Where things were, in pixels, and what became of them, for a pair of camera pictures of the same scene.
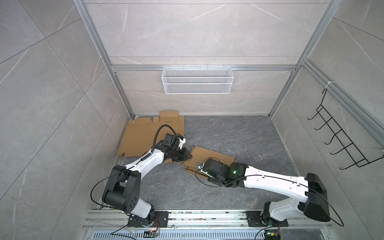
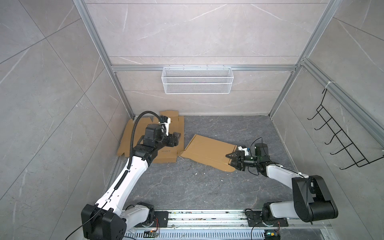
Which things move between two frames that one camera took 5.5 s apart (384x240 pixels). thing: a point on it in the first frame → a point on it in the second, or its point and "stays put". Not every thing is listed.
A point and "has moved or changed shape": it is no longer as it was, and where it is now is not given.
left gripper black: (185, 156) → (173, 139)
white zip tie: (329, 82) stays put
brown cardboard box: (139, 133) stays put
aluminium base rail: (200, 225) stays put
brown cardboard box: (200, 155) has moved or changed shape
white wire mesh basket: (196, 80) stays put
